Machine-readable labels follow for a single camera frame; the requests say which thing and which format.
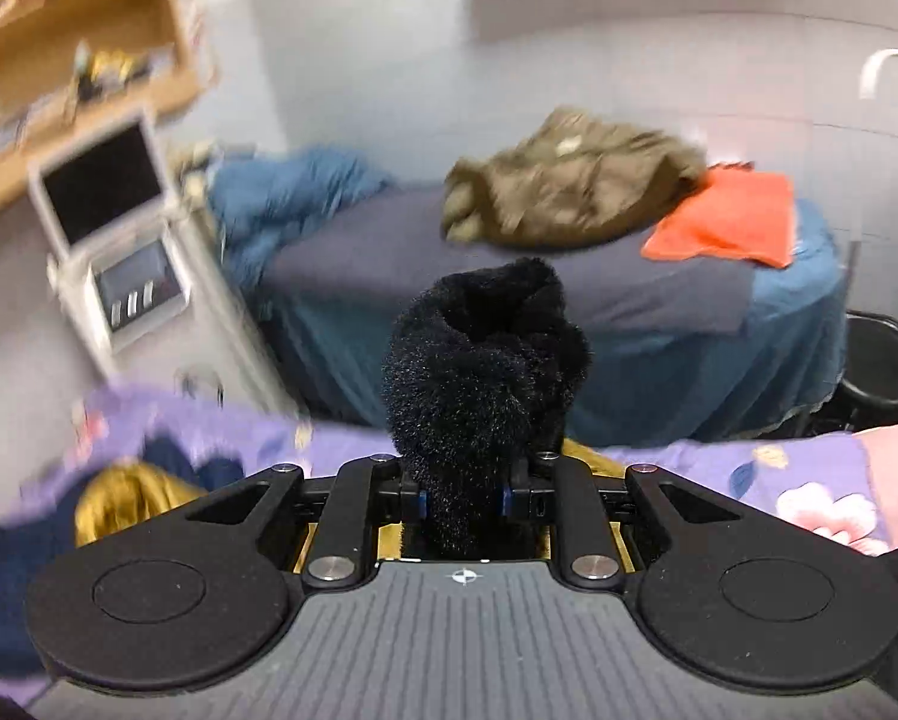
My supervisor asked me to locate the wooden wall shelf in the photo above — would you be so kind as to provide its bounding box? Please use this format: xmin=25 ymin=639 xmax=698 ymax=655
xmin=0 ymin=0 xmax=205 ymax=211

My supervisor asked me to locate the blue covered bed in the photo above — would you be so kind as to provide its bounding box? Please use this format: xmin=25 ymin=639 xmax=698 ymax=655
xmin=254 ymin=185 xmax=846 ymax=447

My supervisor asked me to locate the blue crumpled blanket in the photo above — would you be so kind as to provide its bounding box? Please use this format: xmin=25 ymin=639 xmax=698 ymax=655
xmin=208 ymin=146 xmax=395 ymax=294

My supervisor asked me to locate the olive green jacket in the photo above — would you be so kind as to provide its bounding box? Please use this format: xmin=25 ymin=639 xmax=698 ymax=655
xmin=440 ymin=107 xmax=707 ymax=250

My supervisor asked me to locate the navy blue cloth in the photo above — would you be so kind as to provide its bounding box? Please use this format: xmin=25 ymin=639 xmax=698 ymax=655
xmin=0 ymin=436 xmax=244 ymax=679

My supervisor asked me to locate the golden satin jacket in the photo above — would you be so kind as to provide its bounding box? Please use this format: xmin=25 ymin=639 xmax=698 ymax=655
xmin=71 ymin=439 xmax=624 ymax=559

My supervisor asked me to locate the black round stool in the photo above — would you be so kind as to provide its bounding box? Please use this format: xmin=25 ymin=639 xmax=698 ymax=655
xmin=837 ymin=312 xmax=898 ymax=431

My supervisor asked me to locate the orange folded cloth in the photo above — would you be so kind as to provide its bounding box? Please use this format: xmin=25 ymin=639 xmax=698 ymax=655
xmin=641 ymin=166 xmax=797 ymax=270

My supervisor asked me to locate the lavender floral bed sheet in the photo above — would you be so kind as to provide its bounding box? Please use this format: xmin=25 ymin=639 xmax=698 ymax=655
xmin=0 ymin=387 xmax=890 ymax=702

